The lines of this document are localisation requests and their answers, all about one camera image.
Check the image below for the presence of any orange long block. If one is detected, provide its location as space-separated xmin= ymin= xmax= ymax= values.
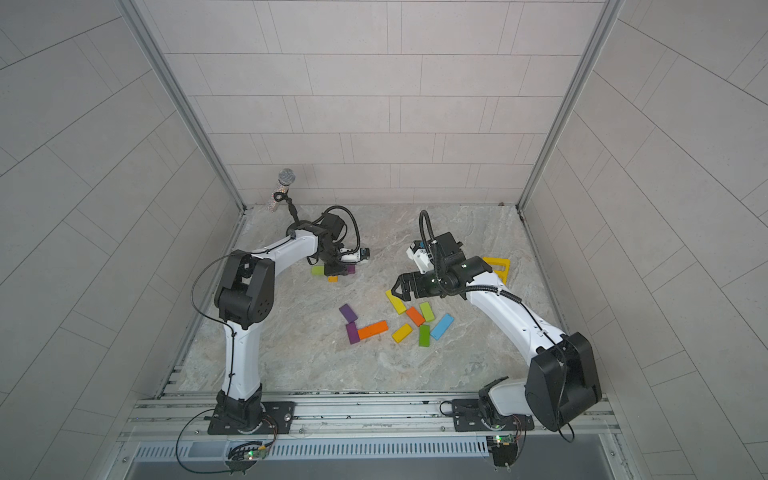
xmin=357 ymin=320 xmax=389 ymax=340

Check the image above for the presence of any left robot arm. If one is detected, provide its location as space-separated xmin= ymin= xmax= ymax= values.
xmin=214 ymin=205 xmax=361 ymax=431

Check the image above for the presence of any red-orange block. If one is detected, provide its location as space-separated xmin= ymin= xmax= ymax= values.
xmin=406 ymin=307 xmax=426 ymax=327

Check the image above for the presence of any yellow long block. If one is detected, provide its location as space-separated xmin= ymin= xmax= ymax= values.
xmin=385 ymin=290 xmax=407 ymax=315

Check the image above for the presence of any light blue block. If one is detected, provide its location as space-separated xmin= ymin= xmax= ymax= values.
xmin=430 ymin=314 xmax=454 ymax=340

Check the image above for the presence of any left circuit board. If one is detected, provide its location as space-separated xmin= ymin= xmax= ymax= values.
xmin=225 ymin=441 xmax=271 ymax=474

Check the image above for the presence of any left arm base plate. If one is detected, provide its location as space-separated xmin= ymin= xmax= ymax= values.
xmin=207 ymin=400 xmax=296 ymax=435

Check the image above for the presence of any microphone on black stand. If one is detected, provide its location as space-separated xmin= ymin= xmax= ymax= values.
xmin=267 ymin=168 xmax=300 ymax=228

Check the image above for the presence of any lime green flat block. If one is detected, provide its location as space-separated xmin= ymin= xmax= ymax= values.
xmin=419 ymin=302 xmax=435 ymax=322

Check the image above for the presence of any yellow triangle frame piece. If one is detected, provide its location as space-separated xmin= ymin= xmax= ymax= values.
xmin=483 ymin=257 xmax=511 ymax=284

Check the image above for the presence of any circuit board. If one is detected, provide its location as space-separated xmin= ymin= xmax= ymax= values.
xmin=486 ymin=436 xmax=520 ymax=470
xmin=225 ymin=441 xmax=271 ymax=474

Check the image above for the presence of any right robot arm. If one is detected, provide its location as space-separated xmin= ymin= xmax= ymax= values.
xmin=393 ymin=233 xmax=603 ymax=431

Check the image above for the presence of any right circuit board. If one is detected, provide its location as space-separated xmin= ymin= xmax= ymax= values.
xmin=486 ymin=436 xmax=520 ymax=470

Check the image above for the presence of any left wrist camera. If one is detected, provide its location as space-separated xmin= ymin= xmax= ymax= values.
xmin=340 ymin=247 xmax=371 ymax=264

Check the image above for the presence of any aluminium rail frame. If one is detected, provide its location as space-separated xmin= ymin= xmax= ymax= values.
xmin=108 ymin=392 xmax=628 ymax=473

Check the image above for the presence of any yellow short block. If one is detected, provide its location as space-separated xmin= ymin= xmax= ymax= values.
xmin=392 ymin=324 xmax=413 ymax=344

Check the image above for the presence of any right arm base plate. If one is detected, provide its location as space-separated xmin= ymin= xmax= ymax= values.
xmin=447 ymin=398 xmax=535 ymax=433

